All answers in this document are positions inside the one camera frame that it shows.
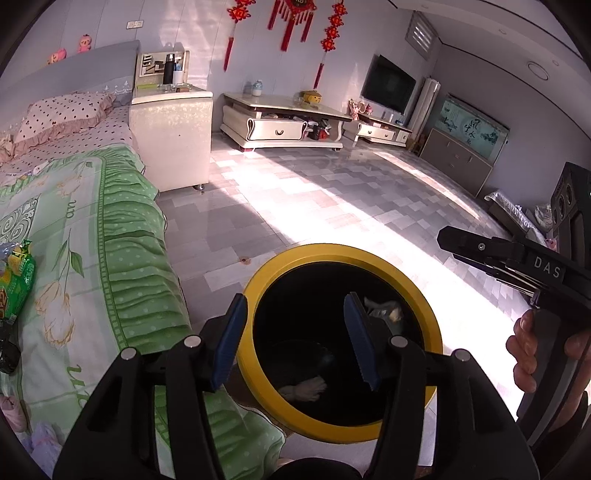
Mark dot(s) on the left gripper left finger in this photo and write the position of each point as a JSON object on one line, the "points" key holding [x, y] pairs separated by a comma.
{"points": [[114, 435]]}

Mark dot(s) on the red knot centre ornament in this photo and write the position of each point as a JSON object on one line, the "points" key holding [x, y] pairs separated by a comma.
{"points": [[294, 13]]}

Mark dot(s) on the yellow rimmed black trash bin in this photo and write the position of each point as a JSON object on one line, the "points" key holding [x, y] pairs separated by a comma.
{"points": [[296, 331]]}

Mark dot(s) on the white tissue wad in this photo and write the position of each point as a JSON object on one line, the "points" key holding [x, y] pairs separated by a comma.
{"points": [[307, 391]]}

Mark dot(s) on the grey bed headboard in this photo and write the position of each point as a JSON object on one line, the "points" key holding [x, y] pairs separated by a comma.
{"points": [[110, 68]]}

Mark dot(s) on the green biscuit wrapper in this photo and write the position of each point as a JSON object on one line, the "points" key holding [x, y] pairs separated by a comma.
{"points": [[17, 277]]}

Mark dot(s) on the grey sideboard cabinet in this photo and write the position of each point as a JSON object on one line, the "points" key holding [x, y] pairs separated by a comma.
{"points": [[457, 161]]}

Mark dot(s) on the white floor air conditioner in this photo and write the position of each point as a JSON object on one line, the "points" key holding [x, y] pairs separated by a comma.
{"points": [[423, 107]]}

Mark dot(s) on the polka dot bed sheet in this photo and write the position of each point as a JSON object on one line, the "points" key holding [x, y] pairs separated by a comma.
{"points": [[114, 129]]}

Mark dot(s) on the black plastic bag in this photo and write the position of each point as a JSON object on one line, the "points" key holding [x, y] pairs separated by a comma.
{"points": [[10, 353]]}

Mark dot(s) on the polka dot pillow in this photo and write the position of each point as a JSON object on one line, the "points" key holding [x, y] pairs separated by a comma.
{"points": [[55, 117]]}

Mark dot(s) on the black thermos bottle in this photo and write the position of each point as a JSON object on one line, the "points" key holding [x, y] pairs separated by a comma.
{"points": [[168, 70]]}

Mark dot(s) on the person's right hand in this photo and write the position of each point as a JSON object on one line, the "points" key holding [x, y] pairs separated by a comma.
{"points": [[522, 345]]}

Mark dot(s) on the white tv stand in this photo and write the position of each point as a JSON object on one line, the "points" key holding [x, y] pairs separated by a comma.
{"points": [[274, 121]]}

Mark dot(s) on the black wall television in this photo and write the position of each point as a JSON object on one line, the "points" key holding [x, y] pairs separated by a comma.
{"points": [[388, 85]]}

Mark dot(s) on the pink cloth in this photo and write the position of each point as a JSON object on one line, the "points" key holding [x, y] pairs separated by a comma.
{"points": [[13, 412]]}

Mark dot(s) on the white bedside cabinet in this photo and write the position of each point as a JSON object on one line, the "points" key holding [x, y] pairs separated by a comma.
{"points": [[172, 127]]}

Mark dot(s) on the bedside organizer shelf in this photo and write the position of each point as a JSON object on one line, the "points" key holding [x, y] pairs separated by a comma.
{"points": [[149, 68]]}

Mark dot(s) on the pink plush toy right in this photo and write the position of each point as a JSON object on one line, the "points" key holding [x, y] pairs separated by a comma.
{"points": [[84, 43]]}

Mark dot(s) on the pink plush toy left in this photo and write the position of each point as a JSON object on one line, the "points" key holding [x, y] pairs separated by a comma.
{"points": [[57, 56]]}

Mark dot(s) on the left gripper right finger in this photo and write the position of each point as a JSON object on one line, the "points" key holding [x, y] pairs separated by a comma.
{"points": [[476, 435]]}

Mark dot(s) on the pink plush toy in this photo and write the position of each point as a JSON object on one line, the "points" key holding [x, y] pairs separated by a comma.
{"points": [[84, 43], [57, 56]]}

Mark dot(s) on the small white side cabinet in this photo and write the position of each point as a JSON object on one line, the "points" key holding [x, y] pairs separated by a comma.
{"points": [[375, 130]]}

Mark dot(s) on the framed calligraphy painting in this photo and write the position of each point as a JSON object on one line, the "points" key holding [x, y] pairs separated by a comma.
{"points": [[472, 127]]}

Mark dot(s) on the purple foam net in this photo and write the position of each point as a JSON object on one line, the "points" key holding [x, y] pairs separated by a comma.
{"points": [[43, 447]]}

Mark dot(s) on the yellow toy on stand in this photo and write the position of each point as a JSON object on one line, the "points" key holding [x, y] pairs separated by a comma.
{"points": [[312, 97]]}

